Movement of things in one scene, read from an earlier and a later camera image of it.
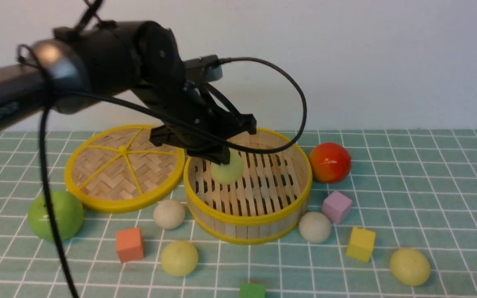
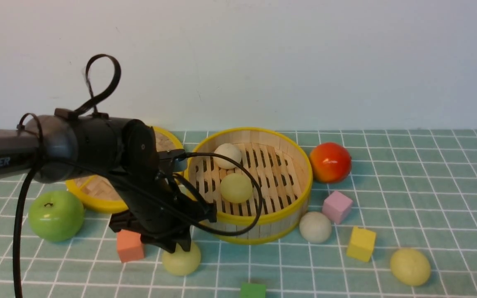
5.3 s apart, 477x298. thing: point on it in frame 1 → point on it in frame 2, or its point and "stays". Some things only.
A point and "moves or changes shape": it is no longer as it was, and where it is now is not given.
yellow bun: [229, 173] → [236, 188]
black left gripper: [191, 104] → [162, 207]
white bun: [169, 214] moves or changes shape
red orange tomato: [330, 162] stays
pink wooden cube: [337, 207] stays
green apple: [68, 212] stays
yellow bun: [410, 267] stays
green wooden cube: [252, 290] stays
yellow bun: [179, 258] stays
